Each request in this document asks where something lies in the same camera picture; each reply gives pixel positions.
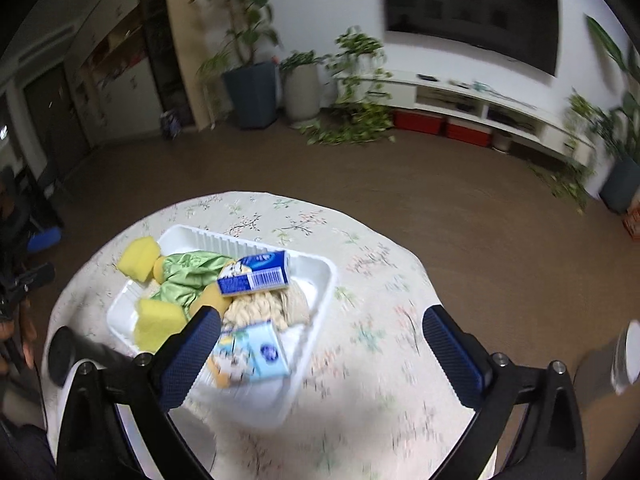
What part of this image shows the yellow square sponge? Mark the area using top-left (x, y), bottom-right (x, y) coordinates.
top-left (134, 298), bottom-right (186, 353)

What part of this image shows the blue tissue pack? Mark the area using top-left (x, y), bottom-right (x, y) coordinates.
top-left (207, 321), bottom-right (291, 389)
top-left (217, 250), bottom-right (290, 297)

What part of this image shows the tan peanut-shaped sponge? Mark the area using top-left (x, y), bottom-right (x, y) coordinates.
top-left (188, 282), bottom-right (232, 318)

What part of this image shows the green satin cloth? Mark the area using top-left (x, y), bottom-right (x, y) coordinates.
top-left (151, 250), bottom-right (232, 318)

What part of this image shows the round yellow sponge ball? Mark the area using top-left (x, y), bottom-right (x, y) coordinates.
top-left (152, 257), bottom-right (165, 284)

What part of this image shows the small yellow sponge piece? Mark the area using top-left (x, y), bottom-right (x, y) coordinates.
top-left (117, 236), bottom-right (160, 283)

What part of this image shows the cream chenille loop scrubber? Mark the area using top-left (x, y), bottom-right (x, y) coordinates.
top-left (222, 290), bottom-right (290, 332)

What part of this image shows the white knitted cloth roll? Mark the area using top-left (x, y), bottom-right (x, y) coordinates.
top-left (276, 282), bottom-right (310, 326)

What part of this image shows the person's left hand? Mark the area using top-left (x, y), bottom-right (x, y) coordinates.
top-left (0, 298), bottom-right (37, 370)

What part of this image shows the translucent plastic storage box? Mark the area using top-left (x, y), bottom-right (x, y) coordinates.
top-left (56, 361), bottom-right (210, 479)

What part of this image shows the black cylindrical speaker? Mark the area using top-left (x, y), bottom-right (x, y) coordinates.
top-left (47, 326), bottom-right (131, 387)

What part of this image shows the white plastic tray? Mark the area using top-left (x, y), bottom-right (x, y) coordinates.
top-left (106, 224), bottom-right (338, 430)

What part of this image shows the grey cylindrical trash bin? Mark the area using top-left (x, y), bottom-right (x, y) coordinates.
top-left (572, 318), bottom-right (640, 401)

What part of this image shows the small red packet on floor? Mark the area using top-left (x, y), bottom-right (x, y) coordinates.
top-left (623, 207), bottom-right (640, 242)

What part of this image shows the blue bag on floor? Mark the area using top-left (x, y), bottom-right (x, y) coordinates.
top-left (160, 108), bottom-right (182, 141)

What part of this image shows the large leaf plant right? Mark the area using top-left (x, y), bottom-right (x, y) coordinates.
top-left (586, 15), bottom-right (639, 214)

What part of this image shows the red storage box right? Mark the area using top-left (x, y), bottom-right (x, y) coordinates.
top-left (446, 117), bottom-right (491, 148)

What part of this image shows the red storage box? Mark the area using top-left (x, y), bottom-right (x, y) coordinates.
top-left (446, 117), bottom-right (491, 148)
top-left (394, 110), bottom-right (445, 136)

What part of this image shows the white cabinet shelving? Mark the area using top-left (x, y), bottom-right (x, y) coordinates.
top-left (1, 0), bottom-right (164, 169)

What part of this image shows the red storage box left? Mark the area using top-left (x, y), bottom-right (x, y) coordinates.
top-left (394, 110), bottom-right (445, 136)

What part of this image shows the trailing plant on console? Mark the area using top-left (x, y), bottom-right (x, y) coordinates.
top-left (527, 89), bottom-right (618, 214)

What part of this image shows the trailing green plant centre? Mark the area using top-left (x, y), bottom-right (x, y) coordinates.
top-left (299, 26), bottom-right (395, 145)

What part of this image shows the white tv console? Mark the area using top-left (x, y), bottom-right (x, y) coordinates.
top-left (334, 69), bottom-right (599, 166)

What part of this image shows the plant in ribbed grey pot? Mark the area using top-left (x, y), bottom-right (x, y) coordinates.
top-left (279, 51), bottom-right (322, 128)

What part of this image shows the tall plant dark pot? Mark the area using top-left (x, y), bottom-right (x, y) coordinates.
top-left (192, 0), bottom-right (280, 129)

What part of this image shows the wall-mounted black television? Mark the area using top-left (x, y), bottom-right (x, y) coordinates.
top-left (384, 0), bottom-right (560, 76)

